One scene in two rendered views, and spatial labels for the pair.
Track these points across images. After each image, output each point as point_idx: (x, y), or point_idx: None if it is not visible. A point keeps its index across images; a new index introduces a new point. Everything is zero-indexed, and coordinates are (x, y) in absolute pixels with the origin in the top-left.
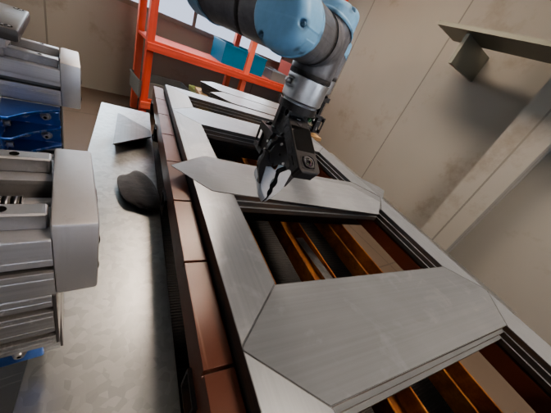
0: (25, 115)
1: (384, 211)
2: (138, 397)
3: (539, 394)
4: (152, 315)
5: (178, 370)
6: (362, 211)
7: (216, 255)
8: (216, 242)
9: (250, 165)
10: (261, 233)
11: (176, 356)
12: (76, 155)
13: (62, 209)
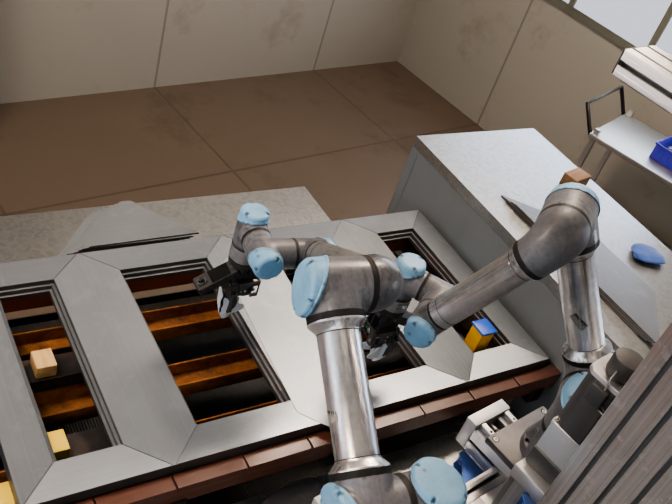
0: None
1: None
2: (455, 450)
3: (399, 243)
4: (415, 455)
5: None
6: (283, 273)
7: (424, 393)
8: (413, 394)
9: (273, 369)
10: (219, 398)
11: None
12: (475, 418)
13: (503, 408)
